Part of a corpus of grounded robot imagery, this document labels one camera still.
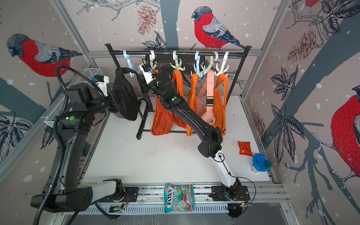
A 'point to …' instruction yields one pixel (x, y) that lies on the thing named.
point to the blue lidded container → (260, 163)
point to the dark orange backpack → (178, 122)
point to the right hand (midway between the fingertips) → (139, 74)
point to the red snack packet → (244, 148)
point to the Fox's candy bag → (180, 198)
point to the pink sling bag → (205, 101)
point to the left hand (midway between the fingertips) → (126, 90)
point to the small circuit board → (116, 208)
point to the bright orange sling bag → (219, 104)
